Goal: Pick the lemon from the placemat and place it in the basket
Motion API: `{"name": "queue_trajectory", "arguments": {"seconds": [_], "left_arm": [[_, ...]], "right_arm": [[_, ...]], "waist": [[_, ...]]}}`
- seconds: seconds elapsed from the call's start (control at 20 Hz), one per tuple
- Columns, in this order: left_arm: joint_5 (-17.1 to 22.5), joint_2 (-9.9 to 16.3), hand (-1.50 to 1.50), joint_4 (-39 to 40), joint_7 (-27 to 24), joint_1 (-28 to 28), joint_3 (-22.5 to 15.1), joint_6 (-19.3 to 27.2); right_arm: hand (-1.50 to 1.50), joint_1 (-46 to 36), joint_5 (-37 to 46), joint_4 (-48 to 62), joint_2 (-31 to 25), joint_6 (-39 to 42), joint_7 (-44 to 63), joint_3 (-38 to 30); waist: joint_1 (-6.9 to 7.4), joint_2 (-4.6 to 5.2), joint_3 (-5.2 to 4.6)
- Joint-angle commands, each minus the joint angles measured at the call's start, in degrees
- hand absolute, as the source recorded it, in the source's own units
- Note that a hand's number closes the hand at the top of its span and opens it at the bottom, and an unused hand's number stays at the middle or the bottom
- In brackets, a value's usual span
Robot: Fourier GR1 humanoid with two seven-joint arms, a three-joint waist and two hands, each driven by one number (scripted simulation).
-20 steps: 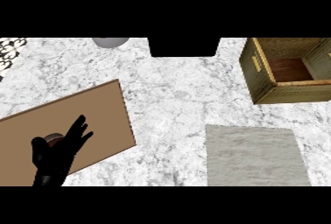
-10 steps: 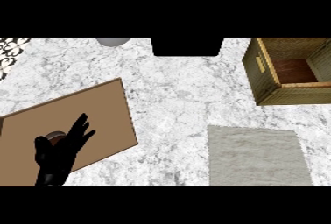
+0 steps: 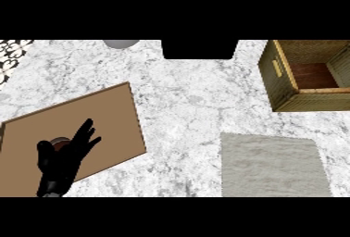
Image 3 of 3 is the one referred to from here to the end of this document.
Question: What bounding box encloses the brown cutting board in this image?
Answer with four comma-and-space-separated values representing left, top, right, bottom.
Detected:
0, 81, 148, 198

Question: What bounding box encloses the grey placemat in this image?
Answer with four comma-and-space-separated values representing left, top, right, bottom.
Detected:
219, 132, 334, 198

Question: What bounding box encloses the grey round object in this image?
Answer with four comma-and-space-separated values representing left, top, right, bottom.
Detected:
102, 40, 141, 50

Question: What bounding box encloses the olive wicker basket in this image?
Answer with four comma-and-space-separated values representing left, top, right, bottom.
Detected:
257, 40, 350, 113

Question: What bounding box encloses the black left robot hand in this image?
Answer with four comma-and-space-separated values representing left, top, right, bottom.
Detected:
36, 118, 102, 197

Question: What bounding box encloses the black white patterned tile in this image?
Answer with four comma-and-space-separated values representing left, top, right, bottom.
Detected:
0, 40, 36, 88

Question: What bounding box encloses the black square object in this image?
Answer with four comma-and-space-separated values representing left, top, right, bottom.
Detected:
160, 40, 241, 60

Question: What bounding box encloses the brown round object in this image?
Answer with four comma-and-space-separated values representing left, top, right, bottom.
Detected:
49, 136, 73, 152

